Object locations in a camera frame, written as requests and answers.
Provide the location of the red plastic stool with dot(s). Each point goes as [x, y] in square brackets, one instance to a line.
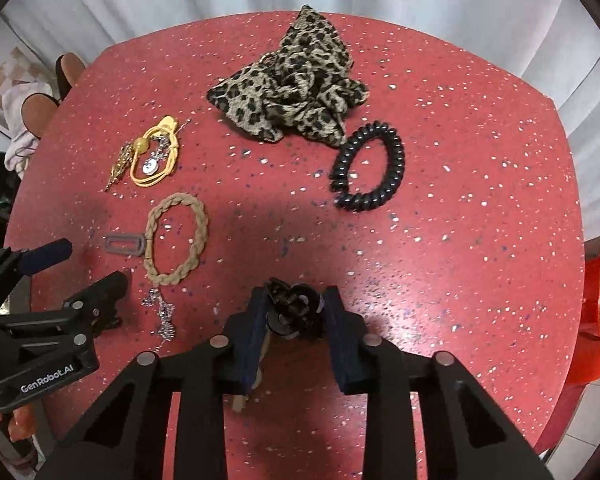
[585, 364]

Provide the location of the pink white cloth pile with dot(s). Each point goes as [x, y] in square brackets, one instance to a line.
[23, 142]

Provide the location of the brown snap hair clip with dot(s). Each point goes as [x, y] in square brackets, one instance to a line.
[125, 244]

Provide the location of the silver star hair clip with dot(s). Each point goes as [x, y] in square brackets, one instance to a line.
[164, 310]

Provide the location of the gold leaf hair pin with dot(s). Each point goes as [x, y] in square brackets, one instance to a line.
[121, 164]

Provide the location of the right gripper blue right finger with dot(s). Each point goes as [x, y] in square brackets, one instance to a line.
[467, 435]

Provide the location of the left human hand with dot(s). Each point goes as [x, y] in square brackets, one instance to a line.
[21, 423]

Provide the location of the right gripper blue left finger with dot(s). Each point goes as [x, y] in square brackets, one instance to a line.
[123, 433]

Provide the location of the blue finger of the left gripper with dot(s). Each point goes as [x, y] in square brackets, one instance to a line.
[97, 304]
[16, 264]

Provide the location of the leopard print scrunchie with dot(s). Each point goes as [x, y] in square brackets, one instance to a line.
[304, 85]

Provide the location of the black small claw clip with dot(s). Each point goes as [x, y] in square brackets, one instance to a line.
[295, 310]

